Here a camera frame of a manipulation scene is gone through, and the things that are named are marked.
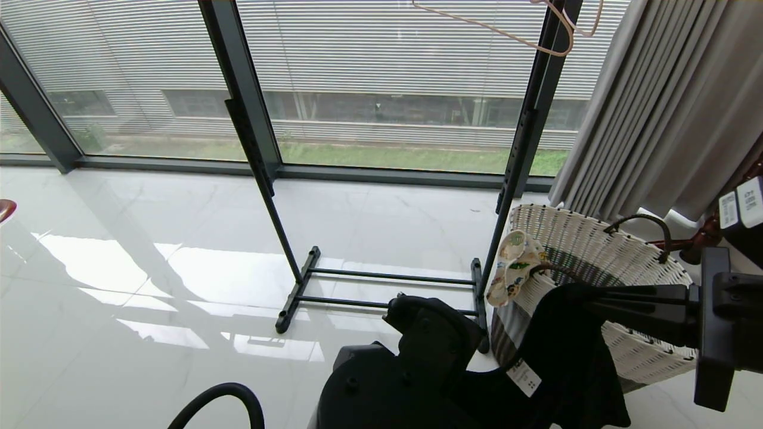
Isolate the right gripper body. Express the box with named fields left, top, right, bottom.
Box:
left=694, top=247, right=763, bottom=412

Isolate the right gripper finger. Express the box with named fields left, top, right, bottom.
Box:
left=581, top=284, right=692, bottom=306
left=587, top=301, right=699, bottom=349

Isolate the black garment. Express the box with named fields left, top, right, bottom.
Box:
left=450, top=282, right=632, bottom=429

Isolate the white laundry basket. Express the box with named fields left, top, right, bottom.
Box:
left=490, top=204, right=698, bottom=391

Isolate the black clothes rack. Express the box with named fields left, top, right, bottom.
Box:
left=225, top=0, right=585, bottom=353

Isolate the red wooden turned stand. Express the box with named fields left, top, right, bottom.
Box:
left=647, top=212, right=725, bottom=266

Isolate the cream printed garment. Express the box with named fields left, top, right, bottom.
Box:
left=486, top=229, right=552, bottom=308

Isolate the beige curtain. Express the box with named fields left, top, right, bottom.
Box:
left=548, top=0, right=763, bottom=224

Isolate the window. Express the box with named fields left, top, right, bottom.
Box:
left=0, top=0, right=632, bottom=194

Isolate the black cable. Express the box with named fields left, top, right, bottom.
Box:
left=167, top=383, right=266, bottom=429

